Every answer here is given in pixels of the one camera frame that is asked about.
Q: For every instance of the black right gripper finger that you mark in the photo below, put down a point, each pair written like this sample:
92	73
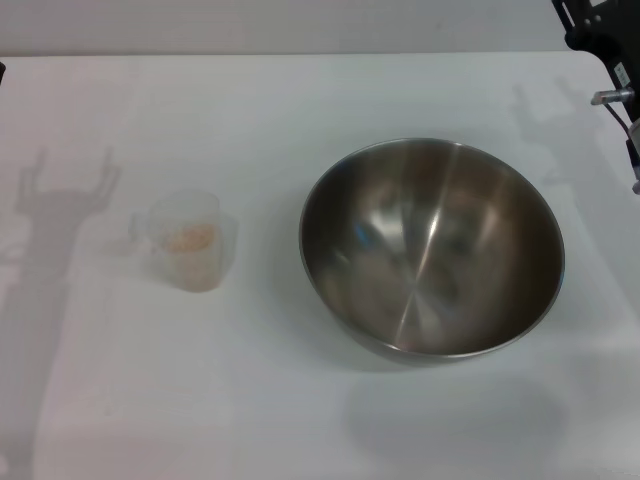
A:
563	11
598	3

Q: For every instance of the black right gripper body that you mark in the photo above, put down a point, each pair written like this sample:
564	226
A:
600	30

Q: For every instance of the large stainless steel bowl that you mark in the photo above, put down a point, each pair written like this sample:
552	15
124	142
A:
430	260

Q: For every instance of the clear plastic measuring cup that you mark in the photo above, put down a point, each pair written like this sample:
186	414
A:
192	215

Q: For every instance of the beige rice grains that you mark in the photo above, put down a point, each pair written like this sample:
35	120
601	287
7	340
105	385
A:
192	240

